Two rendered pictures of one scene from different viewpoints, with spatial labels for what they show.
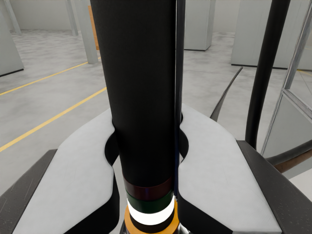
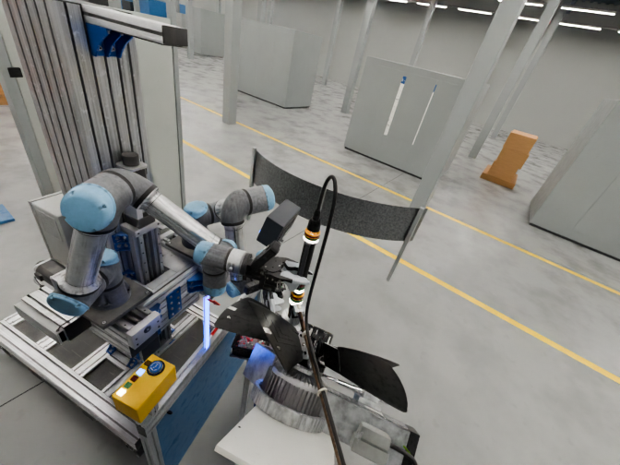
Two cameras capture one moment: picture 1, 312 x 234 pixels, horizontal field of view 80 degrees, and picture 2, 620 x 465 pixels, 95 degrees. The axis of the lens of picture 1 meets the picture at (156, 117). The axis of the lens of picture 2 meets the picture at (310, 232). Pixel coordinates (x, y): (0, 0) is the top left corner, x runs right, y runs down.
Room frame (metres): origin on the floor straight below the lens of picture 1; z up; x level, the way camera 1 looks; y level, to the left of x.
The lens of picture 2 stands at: (0.11, -0.65, 2.07)
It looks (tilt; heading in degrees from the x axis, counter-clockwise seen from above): 33 degrees down; 93
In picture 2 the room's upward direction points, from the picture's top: 13 degrees clockwise
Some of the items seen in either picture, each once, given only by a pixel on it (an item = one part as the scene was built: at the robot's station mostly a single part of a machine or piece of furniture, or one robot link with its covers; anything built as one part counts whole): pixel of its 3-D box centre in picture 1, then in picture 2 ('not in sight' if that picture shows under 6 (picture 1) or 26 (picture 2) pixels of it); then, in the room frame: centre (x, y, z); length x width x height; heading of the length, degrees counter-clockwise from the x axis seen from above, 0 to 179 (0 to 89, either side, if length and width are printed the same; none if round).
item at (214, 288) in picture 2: not in sight; (216, 275); (-0.19, 0.02, 1.36); 0.11 x 0.08 x 0.11; 99
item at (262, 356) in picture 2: not in sight; (265, 366); (0.03, -0.01, 0.98); 0.20 x 0.16 x 0.20; 80
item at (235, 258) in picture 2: not in sight; (237, 262); (-0.12, 0.00, 1.47); 0.08 x 0.05 x 0.08; 90
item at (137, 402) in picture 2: not in sight; (147, 387); (-0.32, -0.22, 1.02); 0.16 x 0.10 x 0.11; 80
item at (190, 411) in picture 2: not in sight; (216, 375); (-0.25, 0.17, 0.45); 0.82 x 0.01 x 0.66; 80
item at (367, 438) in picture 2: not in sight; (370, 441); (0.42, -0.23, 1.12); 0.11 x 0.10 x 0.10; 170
